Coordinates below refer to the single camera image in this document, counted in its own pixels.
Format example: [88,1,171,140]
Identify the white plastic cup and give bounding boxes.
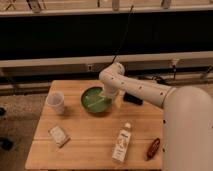
[46,91,65,115]

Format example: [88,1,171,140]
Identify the brown oblong object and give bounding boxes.
[145,138,160,161]

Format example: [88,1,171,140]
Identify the black rectangular box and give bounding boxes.
[123,93,143,105]

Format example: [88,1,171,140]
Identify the clear bottle with label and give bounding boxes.
[112,123,131,163]

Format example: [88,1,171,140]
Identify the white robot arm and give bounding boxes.
[99,62,213,171]

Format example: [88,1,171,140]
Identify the white rectangular packet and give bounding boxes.
[48,125,70,148]

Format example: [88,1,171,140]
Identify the wooden folding table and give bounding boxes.
[25,80,162,170]

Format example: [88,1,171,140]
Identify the black hanging cable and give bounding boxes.
[101,3,135,72]

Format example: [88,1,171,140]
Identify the green ceramic bowl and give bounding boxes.
[81,87,112,114]

